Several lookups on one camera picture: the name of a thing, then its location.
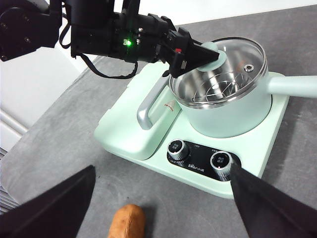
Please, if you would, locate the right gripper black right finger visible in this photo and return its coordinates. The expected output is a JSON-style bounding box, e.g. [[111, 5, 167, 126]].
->
[[230, 165, 317, 238]]

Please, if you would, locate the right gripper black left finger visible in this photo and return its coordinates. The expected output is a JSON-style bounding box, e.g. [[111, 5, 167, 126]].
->
[[0, 165, 97, 238]]

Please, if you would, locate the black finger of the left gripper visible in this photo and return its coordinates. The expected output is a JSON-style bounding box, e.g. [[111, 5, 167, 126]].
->
[[177, 27, 202, 45], [173, 40, 220, 77]]

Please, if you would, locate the glass lid with green knob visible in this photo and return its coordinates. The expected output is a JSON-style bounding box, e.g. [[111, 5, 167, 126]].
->
[[190, 37, 268, 103]]

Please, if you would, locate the brown potato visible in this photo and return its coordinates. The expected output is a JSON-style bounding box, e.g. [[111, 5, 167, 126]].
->
[[108, 204, 146, 238]]

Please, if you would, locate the silver control knob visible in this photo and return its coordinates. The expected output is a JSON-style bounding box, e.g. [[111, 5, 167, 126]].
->
[[167, 139, 191, 162], [210, 150, 235, 178]]

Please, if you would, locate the green breakfast machine base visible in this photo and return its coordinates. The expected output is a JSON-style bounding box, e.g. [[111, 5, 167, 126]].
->
[[93, 63, 290, 199]]

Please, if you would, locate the wire steamer rack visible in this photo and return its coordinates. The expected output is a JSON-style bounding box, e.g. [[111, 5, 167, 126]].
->
[[192, 70, 253, 104]]

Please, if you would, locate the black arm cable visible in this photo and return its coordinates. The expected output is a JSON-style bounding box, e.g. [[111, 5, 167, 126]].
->
[[80, 53, 139, 79]]

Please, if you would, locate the green pot with handle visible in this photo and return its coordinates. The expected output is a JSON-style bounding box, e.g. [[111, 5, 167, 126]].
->
[[168, 39, 317, 139]]

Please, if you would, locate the green griddle cover silver handle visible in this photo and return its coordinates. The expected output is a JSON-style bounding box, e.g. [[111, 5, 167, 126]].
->
[[94, 65, 183, 161]]

